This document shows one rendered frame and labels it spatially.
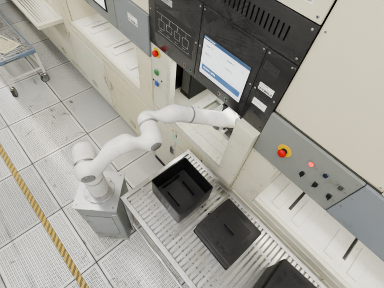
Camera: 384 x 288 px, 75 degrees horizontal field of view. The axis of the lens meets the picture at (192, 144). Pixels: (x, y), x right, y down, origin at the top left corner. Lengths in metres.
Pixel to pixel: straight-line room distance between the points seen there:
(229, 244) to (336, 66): 1.07
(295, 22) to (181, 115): 0.64
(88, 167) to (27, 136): 1.90
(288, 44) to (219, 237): 1.07
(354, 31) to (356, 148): 0.40
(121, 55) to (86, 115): 0.99
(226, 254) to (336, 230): 0.72
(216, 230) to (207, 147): 0.58
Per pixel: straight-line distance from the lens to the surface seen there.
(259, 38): 1.05
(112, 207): 1.71
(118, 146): 1.33
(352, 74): 0.94
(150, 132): 1.28
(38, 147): 3.07
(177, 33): 1.41
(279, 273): 1.46
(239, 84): 1.20
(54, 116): 3.26
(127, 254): 2.40
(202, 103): 1.99
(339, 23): 0.91
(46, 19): 3.18
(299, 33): 0.96
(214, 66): 1.27
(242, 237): 1.59
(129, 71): 2.31
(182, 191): 1.71
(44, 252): 2.58
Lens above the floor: 2.35
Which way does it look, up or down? 56 degrees down
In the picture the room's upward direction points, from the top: 10 degrees clockwise
